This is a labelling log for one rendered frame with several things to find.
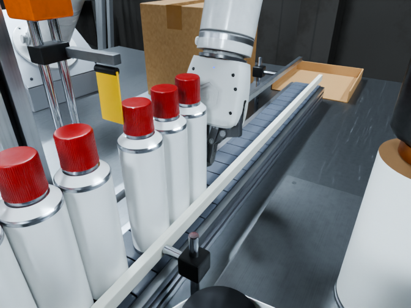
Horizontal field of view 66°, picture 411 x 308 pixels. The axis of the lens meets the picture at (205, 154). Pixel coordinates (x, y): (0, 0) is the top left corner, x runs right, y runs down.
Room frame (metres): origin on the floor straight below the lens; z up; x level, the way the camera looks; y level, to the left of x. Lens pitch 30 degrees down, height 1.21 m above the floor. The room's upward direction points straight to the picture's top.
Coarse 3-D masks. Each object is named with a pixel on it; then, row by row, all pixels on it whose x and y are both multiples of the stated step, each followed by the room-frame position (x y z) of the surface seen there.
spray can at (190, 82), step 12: (180, 84) 0.40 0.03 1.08; (192, 84) 0.40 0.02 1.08; (180, 96) 0.40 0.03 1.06; (192, 96) 0.40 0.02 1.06; (180, 108) 0.39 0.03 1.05; (192, 108) 0.39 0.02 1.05; (204, 108) 0.40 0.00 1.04; (192, 120) 0.39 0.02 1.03; (204, 120) 0.40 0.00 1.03; (192, 132) 0.39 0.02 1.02; (204, 132) 0.40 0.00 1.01; (192, 144) 0.39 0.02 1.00; (204, 144) 0.40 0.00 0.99; (192, 156) 0.39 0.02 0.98; (204, 156) 0.40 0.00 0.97; (192, 168) 0.39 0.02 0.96; (204, 168) 0.40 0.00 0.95; (192, 180) 0.39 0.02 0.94; (204, 180) 0.40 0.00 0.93; (192, 192) 0.38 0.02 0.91
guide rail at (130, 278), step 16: (320, 80) 0.98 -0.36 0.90; (304, 96) 0.82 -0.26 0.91; (288, 112) 0.70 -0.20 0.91; (272, 128) 0.61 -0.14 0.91; (256, 144) 0.54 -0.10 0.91; (240, 160) 0.48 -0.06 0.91; (224, 176) 0.43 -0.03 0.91; (208, 192) 0.38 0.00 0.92; (192, 208) 0.35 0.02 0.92; (176, 224) 0.32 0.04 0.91; (160, 240) 0.29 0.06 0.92; (176, 240) 0.30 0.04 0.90; (144, 256) 0.26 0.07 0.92; (160, 256) 0.28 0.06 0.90; (128, 272) 0.24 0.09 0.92; (144, 272) 0.25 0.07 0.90; (112, 288) 0.22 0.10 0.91; (128, 288) 0.23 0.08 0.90; (96, 304) 0.20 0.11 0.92; (112, 304) 0.21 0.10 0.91
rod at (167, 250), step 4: (164, 248) 0.28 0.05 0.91; (168, 248) 0.28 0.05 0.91; (172, 248) 0.28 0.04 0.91; (164, 252) 0.28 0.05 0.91; (168, 252) 0.27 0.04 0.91; (172, 252) 0.27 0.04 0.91; (176, 252) 0.27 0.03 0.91; (180, 252) 0.27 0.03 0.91; (172, 256) 0.27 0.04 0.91; (176, 256) 0.27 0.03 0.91
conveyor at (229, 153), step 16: (288, 96) 0.89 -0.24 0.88; (272, 112) 0.77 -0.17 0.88; (256, 128) 0.68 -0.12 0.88; (224, 144) 0.60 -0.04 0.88; (240, 144) 0.60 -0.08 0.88; (224, 160) 0.53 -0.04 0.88; (256, 160) 0.54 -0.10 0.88; (208, 176) 0.48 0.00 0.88; (240, 176) 0.48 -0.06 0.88; (224, 192) 0.43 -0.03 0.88; (208, 208) 0.39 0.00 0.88; (192, 224) 0.35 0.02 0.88; (128, 240) 0.32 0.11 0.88; (128, 256) 0.29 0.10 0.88; (144, 288) 0.25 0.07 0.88; (128, 304) 0.22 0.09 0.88
